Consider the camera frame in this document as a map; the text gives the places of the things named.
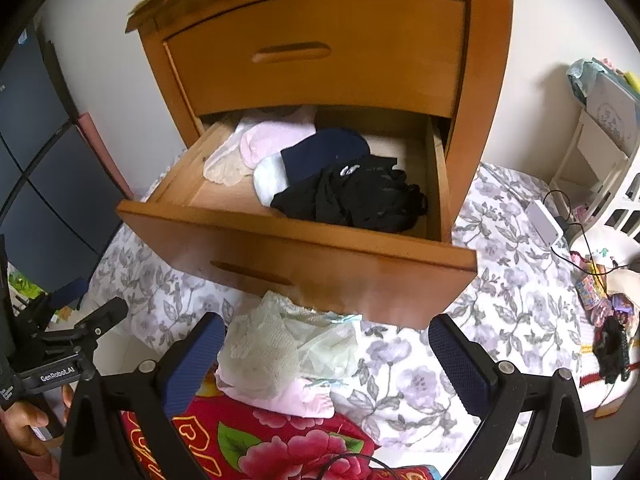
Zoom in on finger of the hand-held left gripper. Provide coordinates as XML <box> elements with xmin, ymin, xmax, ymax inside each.
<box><xmin>43</xmin><ymin>297</ymin><xmax>129</xmax><ymax>357</ymax></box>
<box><xmin>19</xmin><ymin>277</ymin><xmax>87</xmax><ymax>322</ymax></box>

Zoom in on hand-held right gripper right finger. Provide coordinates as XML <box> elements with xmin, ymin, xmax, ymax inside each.
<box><xmin>428</xmin><ymin>313</ymin><xmax>592</xmax><ymax>480</ymax></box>

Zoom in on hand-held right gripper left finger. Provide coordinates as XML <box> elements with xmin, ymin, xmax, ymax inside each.
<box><xmin>60</xmin><ymin>312</ymin><xmax>227</xmax><ymax>480</ymax></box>

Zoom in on green lace underwear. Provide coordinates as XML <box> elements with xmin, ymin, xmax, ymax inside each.
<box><xmin>214</xmin><ymin>289</ymin><xmax>364</xmax><ymax>397</ymax></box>

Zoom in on pink and white garment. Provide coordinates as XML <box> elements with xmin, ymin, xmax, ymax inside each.
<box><xmin>214</xmin><ymin>365</ymin><xmax>334</xmax><ymax>419</ymax></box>

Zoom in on deep wooden drawer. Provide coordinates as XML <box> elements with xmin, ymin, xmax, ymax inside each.
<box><xmin>115</xmin><ymin>105</ymin><xmax>479</xmax><ymax>329</ymax></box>

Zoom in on black lace garment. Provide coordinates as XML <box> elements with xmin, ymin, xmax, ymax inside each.
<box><xmin>269</xmin><ymin>154</ymin><xmax>429</xmax><ymax>234</ymax></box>

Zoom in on cream lace underwear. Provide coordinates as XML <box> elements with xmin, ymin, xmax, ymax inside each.
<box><xmin>202</xmin><ymin>110</ymin><xmax>256</xmax><ymax>187</ymax></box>

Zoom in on pale pink garment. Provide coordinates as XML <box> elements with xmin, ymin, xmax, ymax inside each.
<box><xmin>239</xmin><ymin>105</ymin><xmax>319</xmax><ymax>167</ymax></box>

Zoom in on navy and white garment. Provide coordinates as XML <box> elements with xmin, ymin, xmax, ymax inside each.
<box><xmin>253</xmin><ymin>128</ymin><xmax>371</xmax><ymax>207</ymax></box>

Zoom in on person's left hand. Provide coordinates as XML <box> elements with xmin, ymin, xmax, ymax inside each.
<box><xmin>0</xmin><ymin>384</ymin><xmax>77</xmax><ymax>457</ymax></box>

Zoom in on green packet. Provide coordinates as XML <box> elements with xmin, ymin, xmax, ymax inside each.
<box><xmin>7</xmin><ymin>267</ymin><xmax>48</xmax><ymax>303</ymax></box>

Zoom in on grey floral blanket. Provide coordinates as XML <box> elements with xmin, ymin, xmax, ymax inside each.
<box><xmin>84</xmin><ymin>162</ymin><xmax>597</xmax><ymax>449</ymax></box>

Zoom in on red printed blanket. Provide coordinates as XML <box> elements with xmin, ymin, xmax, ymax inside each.
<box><xmin>119</xmin><ymin>394</ymin><xmax>442</xmax><ymax>480</ymax></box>

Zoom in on dark cabinet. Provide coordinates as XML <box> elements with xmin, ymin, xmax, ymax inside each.
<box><xmin>0</xmin><ymin>24</ymin><xmax>127</xmax><ymax>297</ymax></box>

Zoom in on pink board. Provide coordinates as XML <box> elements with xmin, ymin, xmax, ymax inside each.
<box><xmin>76</xmin><ymin>113</ymin><xmax>134</xmax><ymax>202</ymax></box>

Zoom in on pile of colourful clutter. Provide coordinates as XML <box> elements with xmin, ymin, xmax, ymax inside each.
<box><xmin>569</xmin><ymin>249</ymin><xmax>640</xmax><ymax>418</ymax></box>

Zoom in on white power adapter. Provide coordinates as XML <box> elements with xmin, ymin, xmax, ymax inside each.
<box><xmin>524</xmin><ymin>199</ymin><xmax>566</xmax><ymax>248</ymax></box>

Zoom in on white shelf rack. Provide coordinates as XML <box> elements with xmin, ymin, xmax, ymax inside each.
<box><xmin>549</xmin><ymin>56</ymin><xmax>640</xmax><ymax>207</ymax></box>

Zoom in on wooden nightstand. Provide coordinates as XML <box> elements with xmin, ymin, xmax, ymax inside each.
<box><xmin>115</xmin><ymin>0</ymin><xmax>526</xmax><ymax>329</ymax></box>

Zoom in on shallow wooden drawer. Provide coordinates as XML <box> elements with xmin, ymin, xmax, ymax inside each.
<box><xmin>163</xmin><ymin>0</ymin><xmax>469</xmax><ymax>117</ymax></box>

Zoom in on black cable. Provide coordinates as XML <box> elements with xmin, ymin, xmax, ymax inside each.
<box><xmin>541</xmin><ymin>189</ymin><xmax>640</xmax><ymax>277</ymax></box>

